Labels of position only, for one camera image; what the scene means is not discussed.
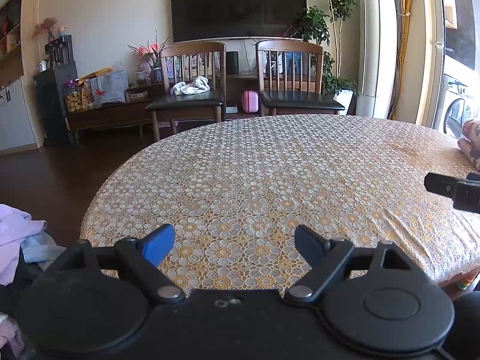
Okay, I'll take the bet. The wood and white cabinet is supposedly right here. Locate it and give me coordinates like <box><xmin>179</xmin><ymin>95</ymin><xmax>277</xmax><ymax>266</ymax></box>
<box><xmin>0</xmin><ymin>0</ymin><xmax>47</xmax><ymax>155</ymax></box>

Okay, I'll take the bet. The dried pink flower bunch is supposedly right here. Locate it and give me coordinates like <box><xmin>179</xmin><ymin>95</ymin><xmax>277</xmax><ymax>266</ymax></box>
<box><xmin>35</xmin><ymin>17</ymin><xmax>59</xmax><ymax>44</ymax></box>

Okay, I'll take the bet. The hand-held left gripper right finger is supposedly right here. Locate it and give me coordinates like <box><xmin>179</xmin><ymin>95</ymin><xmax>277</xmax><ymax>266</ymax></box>
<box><xmin>284</xmin><ymin>224</ymin><xmax>413</xmax><ymax>304</ymax></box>

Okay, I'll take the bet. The light blue garment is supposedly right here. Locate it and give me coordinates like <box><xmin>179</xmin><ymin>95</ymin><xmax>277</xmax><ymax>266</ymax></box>
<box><xmin>20</xmin><ymin>232</ymin><xmax>66</xmax><ymax>272</ymax></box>

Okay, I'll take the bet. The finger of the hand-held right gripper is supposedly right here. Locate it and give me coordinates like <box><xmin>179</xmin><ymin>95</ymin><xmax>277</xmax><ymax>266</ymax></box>
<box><xmin>424</xmin><ymin>172</ymin><xmax>480</xmax><ymax>215</ymax></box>

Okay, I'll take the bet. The front-load washing machine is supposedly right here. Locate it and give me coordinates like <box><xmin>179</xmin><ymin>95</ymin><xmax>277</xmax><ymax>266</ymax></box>
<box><xmin>442</xmin><ymin>75</ymin><xmax>480</xmax><ymax>136</ymax></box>

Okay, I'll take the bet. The black flat television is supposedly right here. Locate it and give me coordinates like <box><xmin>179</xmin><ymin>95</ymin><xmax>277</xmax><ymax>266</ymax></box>
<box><xmin>170</xmin><ymin>0</ymin><xmax>307</xmax><ymax>43</ymax></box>

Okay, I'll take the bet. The white square planter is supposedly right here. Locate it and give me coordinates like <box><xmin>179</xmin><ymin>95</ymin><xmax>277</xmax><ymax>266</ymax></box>
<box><xmin>334</xmin><ymin>89</ymin><xmax>356</xmax><ymax>116</ymax></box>

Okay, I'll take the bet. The white crumpled cloth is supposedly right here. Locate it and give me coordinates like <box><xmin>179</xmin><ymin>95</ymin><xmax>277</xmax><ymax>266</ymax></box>
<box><xmin>172</xmin><ymin>76</ymin><xmax>211</xmax><ymax>96</ymax></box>

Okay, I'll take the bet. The wooden chair black seat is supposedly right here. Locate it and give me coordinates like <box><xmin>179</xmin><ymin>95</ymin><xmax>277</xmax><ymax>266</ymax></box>
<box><xmin>145</xmin><ymin>41</ymin><xmax>227</xmax><ymax>141</ymax></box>
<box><xmin>256</xmin><ymin>40</ymin><xmax>346</xmax><ymax>117</ymax></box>

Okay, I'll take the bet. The pink plastic container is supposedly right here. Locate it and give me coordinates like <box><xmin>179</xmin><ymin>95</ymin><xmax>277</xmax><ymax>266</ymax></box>
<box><xmin>242</xmin><ymin>90</ymin><xmax>260</xmax><ymax>114</ymax></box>

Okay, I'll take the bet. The lilac shirt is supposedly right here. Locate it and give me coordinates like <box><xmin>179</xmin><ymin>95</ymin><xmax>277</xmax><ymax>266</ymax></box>
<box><xmin>0</xmin><ymin>204</ymin><xmax>47</xmax><ymax>287</ymax></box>

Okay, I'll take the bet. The clear snack jar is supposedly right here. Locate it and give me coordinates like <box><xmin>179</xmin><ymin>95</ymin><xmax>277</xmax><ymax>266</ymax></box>
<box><xmin>63</xmin><ymin>80</ymin><xmax>84</xmax><ymax>114</ymax></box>

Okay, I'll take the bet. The white standing air conditioner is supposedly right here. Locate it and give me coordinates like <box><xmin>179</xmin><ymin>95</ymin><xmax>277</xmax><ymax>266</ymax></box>
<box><xmin>356</xmin><ymin>0</ymin><xmax>398</xmax><ymax>121</ymax></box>

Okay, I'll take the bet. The vase with pink flowers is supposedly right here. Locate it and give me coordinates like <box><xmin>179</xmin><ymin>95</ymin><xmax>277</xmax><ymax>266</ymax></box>
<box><xmin>127</xmin><ymin>37</ymin><xmax>170</xmax><ymax>84</ymax></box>

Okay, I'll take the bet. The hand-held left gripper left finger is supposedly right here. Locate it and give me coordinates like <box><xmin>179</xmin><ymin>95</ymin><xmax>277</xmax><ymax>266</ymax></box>
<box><xmin>67</xmin><ymin>224</ymin><xmax>186</xmax><ymax>305</ymax></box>

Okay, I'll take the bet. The folded floral fleece blanket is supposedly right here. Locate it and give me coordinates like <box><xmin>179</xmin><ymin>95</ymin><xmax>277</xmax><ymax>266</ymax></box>
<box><xmin>457</xmin><ymin>119</ymin><xmax>480</xmax><ymax>171</ymax></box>

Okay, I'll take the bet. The small cardboard box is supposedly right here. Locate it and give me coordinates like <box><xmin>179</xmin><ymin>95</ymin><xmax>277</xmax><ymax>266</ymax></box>
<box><xmin>125</xmin><ymin>86</ymin><xmax>151</xmax><ymax>103</ymax></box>

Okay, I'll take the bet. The grey gift bag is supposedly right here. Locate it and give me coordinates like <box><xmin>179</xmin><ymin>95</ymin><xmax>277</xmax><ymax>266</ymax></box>
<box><xmin>90</xmin><ymin>73</ymin><xmax>129</xmax><ymax>107</ymax></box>

